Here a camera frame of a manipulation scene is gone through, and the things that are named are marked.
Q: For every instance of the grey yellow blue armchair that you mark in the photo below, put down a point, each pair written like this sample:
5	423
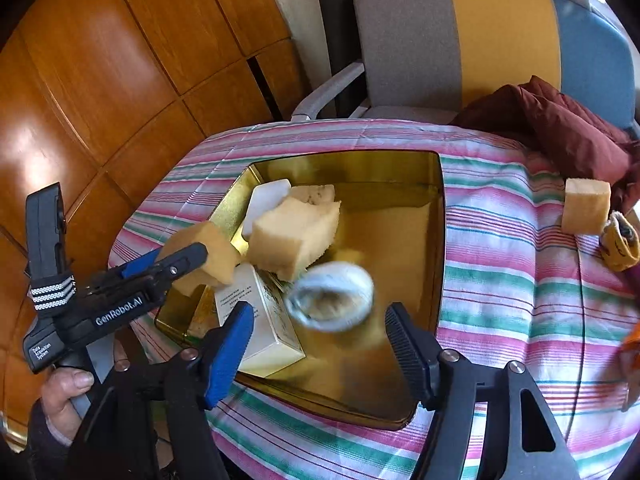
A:
410	45

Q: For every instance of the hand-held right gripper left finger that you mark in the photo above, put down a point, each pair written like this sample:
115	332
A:
230	355

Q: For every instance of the gold tin box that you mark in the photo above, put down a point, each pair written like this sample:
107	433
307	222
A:
390	220

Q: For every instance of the orange packet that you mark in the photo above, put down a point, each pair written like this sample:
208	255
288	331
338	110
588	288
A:
634	340

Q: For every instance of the person's left hand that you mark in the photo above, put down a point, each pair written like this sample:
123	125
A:
65	390

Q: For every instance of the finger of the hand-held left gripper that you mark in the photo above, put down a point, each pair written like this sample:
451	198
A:
185	260
137	265

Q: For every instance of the white carton box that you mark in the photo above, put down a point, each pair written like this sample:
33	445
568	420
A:
270	340

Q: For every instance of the wooden wardrobe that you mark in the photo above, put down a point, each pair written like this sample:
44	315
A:
125	60

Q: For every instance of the black rolled mat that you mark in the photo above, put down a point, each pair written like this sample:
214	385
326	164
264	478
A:
335	35

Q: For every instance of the white rounded block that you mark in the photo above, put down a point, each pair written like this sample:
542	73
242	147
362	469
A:
267	197

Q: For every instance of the maroon jacket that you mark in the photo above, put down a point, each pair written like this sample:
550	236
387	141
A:
565	130

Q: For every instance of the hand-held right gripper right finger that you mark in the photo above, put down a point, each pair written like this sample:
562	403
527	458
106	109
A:
405	355

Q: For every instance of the striped tablecloth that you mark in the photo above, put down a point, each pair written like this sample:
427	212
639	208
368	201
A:
500	285

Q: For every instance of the yellow fabric item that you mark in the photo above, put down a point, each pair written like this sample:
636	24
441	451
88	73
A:
620	250

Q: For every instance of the person's left forearm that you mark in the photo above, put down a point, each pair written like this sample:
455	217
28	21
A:
45	445

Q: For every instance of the white tape roll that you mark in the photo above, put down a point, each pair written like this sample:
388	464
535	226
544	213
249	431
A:
350	280

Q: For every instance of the yellow sponge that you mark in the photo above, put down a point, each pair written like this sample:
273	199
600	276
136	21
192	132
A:
295	235
315	194
585	207
210	250

